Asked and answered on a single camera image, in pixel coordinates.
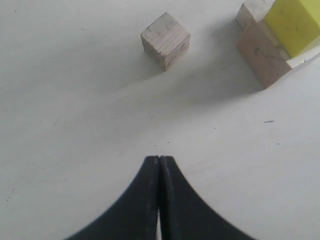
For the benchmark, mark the yellow cube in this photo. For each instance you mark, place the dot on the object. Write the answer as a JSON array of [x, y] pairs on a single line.
[[296, 24]]

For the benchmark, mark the small light wooden cube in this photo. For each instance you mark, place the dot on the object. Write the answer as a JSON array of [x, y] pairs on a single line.
[[253, 9]]

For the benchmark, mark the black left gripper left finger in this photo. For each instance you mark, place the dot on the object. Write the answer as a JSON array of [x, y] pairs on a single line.
[[134, 216]]

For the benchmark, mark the medium plywood cube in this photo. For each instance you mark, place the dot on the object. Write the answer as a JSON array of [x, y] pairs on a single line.
[[165, 40]]

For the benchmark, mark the large pale wooden cube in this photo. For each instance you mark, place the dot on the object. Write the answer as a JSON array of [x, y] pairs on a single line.
[[266, 56]]

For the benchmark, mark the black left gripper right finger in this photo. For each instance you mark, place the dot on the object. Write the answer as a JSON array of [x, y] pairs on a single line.
[[183, 213]]

